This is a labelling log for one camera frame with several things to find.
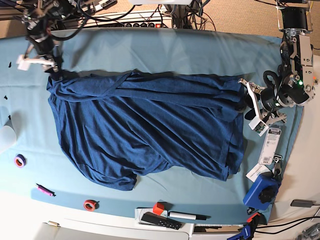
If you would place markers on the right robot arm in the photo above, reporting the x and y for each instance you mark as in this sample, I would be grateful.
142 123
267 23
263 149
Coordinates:
42 44

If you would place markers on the pink pen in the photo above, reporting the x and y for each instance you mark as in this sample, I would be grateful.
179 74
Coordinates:
45 190

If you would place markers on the blue orange clamp bottom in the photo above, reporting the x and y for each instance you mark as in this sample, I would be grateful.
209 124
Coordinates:
247 232

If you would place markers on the blue box with knob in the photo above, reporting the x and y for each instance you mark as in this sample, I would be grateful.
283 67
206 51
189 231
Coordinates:
262 193

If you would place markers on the power strip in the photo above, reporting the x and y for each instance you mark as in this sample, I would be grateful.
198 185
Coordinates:
139 25

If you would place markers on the light blue table cloth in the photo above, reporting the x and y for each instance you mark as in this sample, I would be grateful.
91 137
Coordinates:
24 101

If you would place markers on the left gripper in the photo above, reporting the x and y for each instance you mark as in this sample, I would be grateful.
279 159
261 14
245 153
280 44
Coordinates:
264 109

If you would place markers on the purple tape roll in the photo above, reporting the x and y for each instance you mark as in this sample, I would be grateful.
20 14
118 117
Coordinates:
20 161

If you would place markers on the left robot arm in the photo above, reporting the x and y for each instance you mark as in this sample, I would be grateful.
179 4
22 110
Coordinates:
293 84

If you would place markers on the red tape roll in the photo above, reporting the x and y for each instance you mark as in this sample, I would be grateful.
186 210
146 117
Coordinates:
91 205

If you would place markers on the white paper card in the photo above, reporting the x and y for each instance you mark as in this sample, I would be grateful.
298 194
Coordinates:
257 170

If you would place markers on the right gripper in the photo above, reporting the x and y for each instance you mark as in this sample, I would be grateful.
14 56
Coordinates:
51 63

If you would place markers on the black remote control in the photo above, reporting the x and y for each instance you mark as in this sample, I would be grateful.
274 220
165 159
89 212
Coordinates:
161 221

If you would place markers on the metal keys carabiner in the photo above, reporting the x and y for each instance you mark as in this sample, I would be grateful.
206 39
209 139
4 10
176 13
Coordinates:
277 166

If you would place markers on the dark blue t-shirt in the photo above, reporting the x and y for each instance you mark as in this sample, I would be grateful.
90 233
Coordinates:
118 127

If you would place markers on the orange red cube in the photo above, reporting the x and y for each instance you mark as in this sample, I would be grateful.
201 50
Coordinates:
158 208

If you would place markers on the white black marker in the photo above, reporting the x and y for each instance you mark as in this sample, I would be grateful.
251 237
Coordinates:
187 216

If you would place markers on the grey adapter box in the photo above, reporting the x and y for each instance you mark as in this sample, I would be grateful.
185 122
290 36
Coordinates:
302 203

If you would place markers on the white blister pack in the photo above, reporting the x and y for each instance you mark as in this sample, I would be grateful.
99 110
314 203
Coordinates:
270 145

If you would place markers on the white paper roll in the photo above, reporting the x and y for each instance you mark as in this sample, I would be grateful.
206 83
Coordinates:
8 136

